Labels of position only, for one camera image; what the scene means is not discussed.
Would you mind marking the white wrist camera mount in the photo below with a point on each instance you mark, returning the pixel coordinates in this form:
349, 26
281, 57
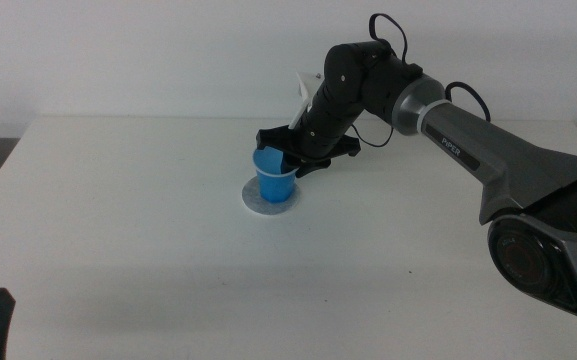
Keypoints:
304, 95

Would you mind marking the blue plastic cup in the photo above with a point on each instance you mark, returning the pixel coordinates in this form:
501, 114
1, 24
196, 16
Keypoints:
273, 186

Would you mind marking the round grey cup mat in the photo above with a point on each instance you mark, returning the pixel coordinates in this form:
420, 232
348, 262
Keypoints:
255, 202

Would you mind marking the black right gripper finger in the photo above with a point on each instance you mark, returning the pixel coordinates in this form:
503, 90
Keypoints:
312, 167
289, 163

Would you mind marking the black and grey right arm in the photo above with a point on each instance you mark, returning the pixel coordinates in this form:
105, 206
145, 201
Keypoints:
498, 150

